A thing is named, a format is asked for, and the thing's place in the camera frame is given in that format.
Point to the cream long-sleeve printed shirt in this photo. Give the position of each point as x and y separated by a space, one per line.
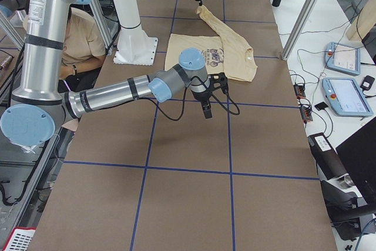
227 52

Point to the orange terminal board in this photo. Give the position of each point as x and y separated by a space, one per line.
304 104

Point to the seated person beige shirt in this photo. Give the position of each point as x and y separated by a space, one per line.
83 55

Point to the black cardboard box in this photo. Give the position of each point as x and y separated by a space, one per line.
326 157

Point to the blue teach pendant near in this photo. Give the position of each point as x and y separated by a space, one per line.
345 97

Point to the blue teach pendant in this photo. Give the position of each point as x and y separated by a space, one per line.
342 58
345 97

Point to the blue teach pendant far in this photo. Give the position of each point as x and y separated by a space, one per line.
342 58

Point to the black monitor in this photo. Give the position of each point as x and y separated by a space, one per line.
357 154

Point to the small black adapter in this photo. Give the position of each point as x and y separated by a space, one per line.
367 82

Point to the red white plastic basket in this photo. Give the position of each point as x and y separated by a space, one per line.
17 239

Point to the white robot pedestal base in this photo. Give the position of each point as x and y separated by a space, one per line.
134 46

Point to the aluminium frame post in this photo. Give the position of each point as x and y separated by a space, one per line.
297 28

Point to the wooden post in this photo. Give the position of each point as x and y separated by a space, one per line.
363 23

